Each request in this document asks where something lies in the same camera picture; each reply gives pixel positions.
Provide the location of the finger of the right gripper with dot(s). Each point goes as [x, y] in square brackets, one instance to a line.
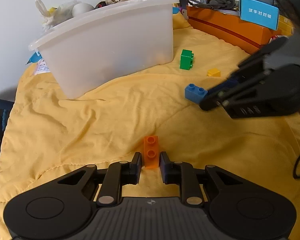
[227, 84]
[214, 99]

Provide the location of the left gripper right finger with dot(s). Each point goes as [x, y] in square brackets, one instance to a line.
[170, 170]

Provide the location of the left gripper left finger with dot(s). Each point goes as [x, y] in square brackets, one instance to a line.
[131, 171]

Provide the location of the blue small brick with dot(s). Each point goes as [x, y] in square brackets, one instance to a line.
[194, 93]

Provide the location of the orange brick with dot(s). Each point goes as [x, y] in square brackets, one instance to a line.
[151, 152]

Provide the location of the white egg shaped object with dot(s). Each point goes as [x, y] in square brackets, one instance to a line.
[81, 8]

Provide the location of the small yellow brick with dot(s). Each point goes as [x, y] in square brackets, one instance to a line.
[214, 72]

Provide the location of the green brick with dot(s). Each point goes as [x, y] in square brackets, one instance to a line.
[186, 59]

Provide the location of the yellow cloth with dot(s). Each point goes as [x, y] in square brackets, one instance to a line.
[48, 135]

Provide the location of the orange box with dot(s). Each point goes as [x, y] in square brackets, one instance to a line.
[246, 35]

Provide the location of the light blue box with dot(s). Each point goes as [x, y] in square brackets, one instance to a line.
[259, 13]

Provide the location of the white plastic bin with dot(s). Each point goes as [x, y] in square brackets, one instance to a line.
[100, 45]

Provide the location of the white plastic bag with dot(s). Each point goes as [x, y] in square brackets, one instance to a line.
[55, 16]

